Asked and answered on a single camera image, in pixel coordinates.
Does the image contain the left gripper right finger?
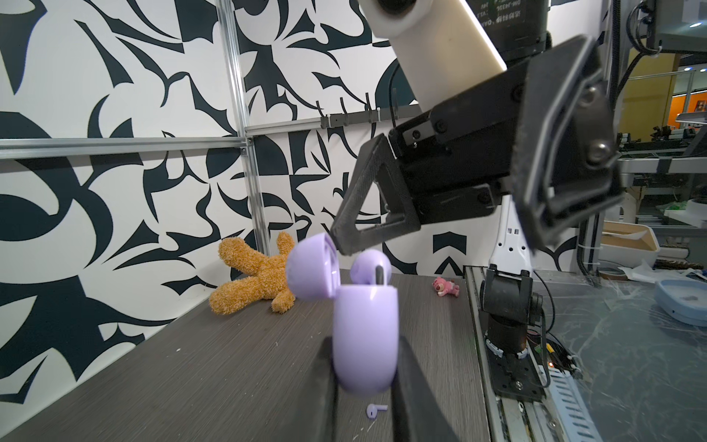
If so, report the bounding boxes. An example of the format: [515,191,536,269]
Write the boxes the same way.
[390,336,460,442]

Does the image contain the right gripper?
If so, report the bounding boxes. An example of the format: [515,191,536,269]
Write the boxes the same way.
[330,35,622,255]

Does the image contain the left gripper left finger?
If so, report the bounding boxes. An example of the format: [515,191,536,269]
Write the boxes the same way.
[292,337,339,441]

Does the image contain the purple earbud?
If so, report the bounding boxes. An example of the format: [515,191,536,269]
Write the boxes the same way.
[350,249,392,285]
[366,403,388,420]

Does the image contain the purple earbud charging case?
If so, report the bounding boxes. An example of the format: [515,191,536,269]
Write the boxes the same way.
[285,233,400,396]

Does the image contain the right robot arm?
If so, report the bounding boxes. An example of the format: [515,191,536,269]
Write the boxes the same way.
[331,1,622,368]

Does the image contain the pink plush toy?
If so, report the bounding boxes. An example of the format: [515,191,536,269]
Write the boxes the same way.
[433,277,460,298]

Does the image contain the brown teddy bear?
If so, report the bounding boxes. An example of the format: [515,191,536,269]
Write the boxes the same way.
[209,231,296,315]

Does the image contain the light blue round dish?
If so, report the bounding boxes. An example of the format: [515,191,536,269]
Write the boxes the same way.
[655,280,707,327]

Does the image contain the black wall hook rail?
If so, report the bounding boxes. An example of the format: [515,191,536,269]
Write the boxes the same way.
[316,93,422,129]

